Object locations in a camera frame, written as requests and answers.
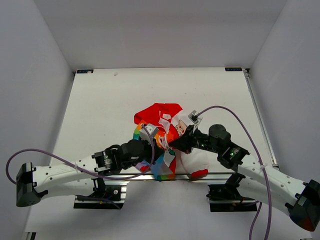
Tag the aluminium table edge rail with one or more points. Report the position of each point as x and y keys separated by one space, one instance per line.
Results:
x=162 y=177

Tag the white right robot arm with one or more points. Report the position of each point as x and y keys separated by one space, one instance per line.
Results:
x=298 y=199

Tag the colourful cartoon children's jacket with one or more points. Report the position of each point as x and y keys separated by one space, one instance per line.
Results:
x=172 y=122

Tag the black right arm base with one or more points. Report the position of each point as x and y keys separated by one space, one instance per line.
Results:
x=228 y=190

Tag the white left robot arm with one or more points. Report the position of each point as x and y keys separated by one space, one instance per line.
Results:
x=32 y=186

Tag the blue label right corner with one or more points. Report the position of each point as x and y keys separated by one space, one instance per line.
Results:
x=233 y=69

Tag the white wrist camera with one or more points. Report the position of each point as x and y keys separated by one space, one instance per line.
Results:
x=195 y=118
x=148 y=132

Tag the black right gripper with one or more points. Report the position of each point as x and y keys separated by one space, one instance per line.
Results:
x=184 y=143

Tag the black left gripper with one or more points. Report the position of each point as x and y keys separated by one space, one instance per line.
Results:
x=158 y=151

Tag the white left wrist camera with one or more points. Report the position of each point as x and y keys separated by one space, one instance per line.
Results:
x=148 y=132

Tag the blue label left corner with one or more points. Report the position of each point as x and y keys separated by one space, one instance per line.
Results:
x=84 y=71

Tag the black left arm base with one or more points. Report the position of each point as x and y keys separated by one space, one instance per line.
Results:
x=103 y=192

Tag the blue label corner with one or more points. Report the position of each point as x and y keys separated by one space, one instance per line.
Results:
x=84 y=71
x=233 y=69

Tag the aluminium right side rail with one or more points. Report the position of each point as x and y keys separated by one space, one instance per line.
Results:
x=271 y=153

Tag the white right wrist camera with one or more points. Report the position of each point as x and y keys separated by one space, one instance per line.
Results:
x=195 y=118

